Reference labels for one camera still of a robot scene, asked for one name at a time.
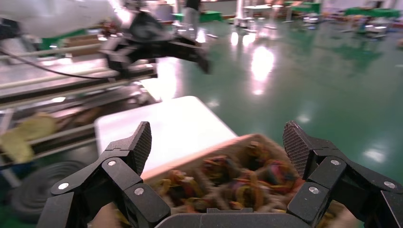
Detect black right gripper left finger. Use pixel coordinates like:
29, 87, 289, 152
38, 121, 171, 228

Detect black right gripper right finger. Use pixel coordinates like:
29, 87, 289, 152
282, 120, 403, 228

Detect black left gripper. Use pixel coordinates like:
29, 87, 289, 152
99, 11, 211, 80

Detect person in dark top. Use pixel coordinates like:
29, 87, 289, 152
183, 0, 202, 36

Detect brown cardboard box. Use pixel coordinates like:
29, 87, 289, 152
64, 33, 111, 58

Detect brown pulp divider tray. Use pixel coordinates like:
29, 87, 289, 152
140, 133, 350, 228

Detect green background table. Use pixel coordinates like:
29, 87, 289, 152
283, 1, 322, 15
344, 7, 401, 19
201, 10, 223, 23

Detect black ribbed wheel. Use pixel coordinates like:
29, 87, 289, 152
8, 160, 97, 223

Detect yellow blurry object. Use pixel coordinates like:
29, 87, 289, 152
0, 113, 59, 164

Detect power supply with coloured wires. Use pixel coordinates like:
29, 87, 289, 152
201, 155, 237, 177
261, 160, 300, 190
160, 171, 202, 205
226, 179, 271, 209
239, 140, 268, 164

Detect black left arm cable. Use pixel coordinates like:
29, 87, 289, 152
0, 47, 111, 80

